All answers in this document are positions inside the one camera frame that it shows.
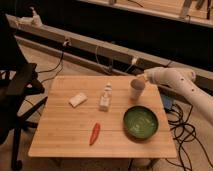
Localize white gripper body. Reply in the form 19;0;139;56
145;67;161;84

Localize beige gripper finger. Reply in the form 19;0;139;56
136;75;147;82

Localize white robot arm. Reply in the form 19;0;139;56
136;67;213;126

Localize white ceramic cup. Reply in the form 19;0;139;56
130;79;145;100

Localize green ceramic bowl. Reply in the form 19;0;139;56
123;106;159;140

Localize blue power adapter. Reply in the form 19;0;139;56
161;95;173;110

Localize small clear bottle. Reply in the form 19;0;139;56
99;83;112;112

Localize red chili pepper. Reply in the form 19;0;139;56
89;123;101;146

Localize wooden table board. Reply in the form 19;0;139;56
28;76;177;158

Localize white object on ledge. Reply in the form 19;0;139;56
18;6;43;27

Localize black office chair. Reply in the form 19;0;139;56
0;11;47;171

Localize long wooden ledge rail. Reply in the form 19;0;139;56
5;13;213;93

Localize black floor cables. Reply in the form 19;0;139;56
166;103;213;171

